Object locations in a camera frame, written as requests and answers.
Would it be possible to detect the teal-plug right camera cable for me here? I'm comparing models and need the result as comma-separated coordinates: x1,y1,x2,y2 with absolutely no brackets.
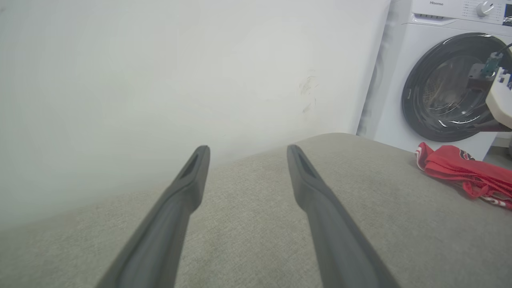
481,42,512,79

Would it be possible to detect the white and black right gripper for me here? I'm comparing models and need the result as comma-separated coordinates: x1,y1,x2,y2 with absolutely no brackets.
474,67,512,133

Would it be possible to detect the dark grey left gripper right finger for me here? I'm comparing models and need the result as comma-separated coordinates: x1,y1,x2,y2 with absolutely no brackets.
286,144,401,288

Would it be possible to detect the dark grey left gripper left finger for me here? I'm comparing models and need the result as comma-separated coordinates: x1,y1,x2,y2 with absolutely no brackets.
95,145,211,288

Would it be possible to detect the red and white jersey garment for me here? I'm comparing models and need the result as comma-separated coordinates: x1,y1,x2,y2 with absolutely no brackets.
415,142,512,211

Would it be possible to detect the white washing machine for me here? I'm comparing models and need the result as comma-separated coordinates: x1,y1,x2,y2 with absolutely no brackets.
356,0,512,161

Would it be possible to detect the silver washing machine knob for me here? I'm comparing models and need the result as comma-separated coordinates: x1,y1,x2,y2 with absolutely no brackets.
476,1,495,18

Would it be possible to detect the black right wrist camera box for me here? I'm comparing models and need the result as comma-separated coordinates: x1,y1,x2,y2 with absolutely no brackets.
467,62,497,92

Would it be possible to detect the dark round washing machine door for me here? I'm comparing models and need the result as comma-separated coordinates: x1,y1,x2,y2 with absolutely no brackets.
402,32,512,143

